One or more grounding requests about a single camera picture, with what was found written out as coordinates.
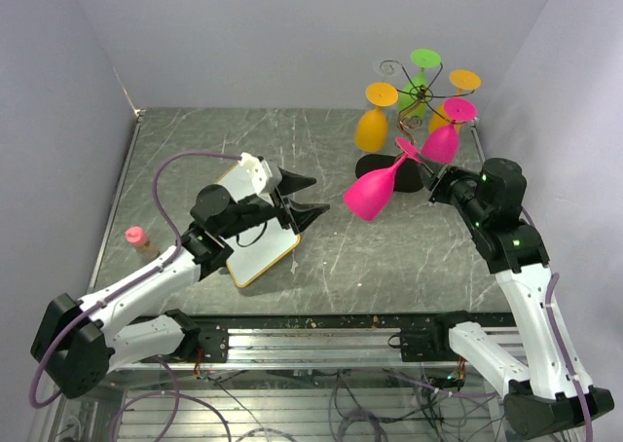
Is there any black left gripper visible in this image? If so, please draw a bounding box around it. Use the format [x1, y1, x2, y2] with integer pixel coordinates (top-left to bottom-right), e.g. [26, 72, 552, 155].
[219, 166, 330, 239]

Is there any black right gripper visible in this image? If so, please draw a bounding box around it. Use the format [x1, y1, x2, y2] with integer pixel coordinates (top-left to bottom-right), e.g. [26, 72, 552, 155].
[414, 153, 490, 227]

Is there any pink wine glass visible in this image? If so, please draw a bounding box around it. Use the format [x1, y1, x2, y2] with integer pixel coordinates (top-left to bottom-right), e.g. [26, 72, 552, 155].
[343, 137, 419, 222]
[421, 97, 477, 164]

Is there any pink wine glass front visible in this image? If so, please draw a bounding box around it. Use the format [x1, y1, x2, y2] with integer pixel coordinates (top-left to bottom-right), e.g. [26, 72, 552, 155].
[343, 137, 419, 222]

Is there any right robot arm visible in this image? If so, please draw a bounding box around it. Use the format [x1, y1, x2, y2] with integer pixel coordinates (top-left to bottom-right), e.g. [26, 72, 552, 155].
[416, 156, 614, 441]

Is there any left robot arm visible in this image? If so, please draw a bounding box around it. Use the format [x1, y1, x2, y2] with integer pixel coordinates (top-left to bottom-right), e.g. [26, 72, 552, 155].
[31, 166, 329, 398]

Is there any orange wine glass left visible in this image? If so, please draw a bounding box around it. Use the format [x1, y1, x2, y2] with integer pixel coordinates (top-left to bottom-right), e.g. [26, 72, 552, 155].
[354, 82, 398, 153]

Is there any orange wine glass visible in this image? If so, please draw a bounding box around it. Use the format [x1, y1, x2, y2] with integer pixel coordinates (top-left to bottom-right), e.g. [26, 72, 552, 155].
[428, 69, 482, 133]
[354, 82, 398, 153]

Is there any green wine glass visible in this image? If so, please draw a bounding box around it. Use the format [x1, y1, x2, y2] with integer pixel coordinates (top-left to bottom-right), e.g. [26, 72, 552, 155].
[397, 48, 443, 119]

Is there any orange wine glass right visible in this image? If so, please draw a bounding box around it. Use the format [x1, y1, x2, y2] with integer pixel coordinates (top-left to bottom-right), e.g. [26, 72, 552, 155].
[428, 69, 482, 133]

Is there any yellow-framed whiteboard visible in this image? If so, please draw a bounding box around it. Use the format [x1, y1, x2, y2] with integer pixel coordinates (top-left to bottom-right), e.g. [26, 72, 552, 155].
[211, 162, 302, 289]

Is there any pink-capped bottle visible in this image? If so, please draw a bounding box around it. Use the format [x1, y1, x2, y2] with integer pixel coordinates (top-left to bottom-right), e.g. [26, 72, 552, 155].
[125, 226, 160, 263]

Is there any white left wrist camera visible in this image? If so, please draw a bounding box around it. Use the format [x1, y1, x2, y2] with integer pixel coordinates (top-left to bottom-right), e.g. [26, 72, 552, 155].
[238, 152, 282, 195]

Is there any copper wire glass rack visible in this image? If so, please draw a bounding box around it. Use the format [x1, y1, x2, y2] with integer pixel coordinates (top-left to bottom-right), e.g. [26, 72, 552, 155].
[354, 59, 463, 195]

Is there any aluminium mounting rail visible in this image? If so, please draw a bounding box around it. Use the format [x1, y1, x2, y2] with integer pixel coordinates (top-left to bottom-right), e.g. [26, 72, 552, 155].
[111, 314, 527, 370]

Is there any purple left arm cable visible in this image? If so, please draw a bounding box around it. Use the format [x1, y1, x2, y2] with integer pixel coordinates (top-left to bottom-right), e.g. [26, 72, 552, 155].
[27, 149, 244, 410]

